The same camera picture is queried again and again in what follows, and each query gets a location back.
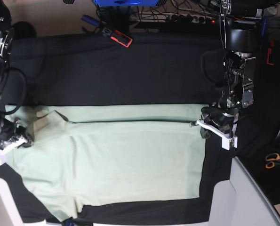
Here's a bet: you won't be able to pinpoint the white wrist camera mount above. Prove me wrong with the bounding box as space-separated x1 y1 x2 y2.
0 135 29 165
190 119 238 151

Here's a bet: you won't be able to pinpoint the grey chair right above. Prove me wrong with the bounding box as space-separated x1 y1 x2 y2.
208 157 280 226

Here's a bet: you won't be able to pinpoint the white wall socket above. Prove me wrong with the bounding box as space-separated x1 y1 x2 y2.
264 0 280 17

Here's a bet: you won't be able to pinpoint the orange handled scissors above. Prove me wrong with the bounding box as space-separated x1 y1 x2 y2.
265 153 280 169

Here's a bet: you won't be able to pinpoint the blue orange clamp top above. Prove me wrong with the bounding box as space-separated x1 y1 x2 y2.
81 15 133 48

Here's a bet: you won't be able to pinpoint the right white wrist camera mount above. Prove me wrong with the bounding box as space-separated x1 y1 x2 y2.
0 135 29 165

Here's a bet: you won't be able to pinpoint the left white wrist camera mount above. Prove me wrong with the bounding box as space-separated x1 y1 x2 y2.
190 119 238 151

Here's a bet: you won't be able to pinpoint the white power strip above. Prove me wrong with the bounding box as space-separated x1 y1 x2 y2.
130 12 217 24

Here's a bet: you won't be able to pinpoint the blue box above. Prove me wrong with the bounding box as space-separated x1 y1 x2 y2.
94 0 167 7

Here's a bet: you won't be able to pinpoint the white chair left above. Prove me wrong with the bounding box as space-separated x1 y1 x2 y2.
0 168 50 226

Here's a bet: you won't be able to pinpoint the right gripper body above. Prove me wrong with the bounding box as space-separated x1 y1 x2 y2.
0 118 24 148

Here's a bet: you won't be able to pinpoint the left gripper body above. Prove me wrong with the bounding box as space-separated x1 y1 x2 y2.
201 106 239 138

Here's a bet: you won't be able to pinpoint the light green T-shirt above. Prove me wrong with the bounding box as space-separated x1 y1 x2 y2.
7 104 205 221

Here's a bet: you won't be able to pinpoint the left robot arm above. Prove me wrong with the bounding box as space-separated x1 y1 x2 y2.
194 0 278 141

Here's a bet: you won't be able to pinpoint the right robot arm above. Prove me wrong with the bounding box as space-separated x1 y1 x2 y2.
0 0 33 151

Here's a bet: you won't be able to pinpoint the blue orange clamp right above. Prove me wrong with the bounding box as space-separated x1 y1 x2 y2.
261 17 277 66

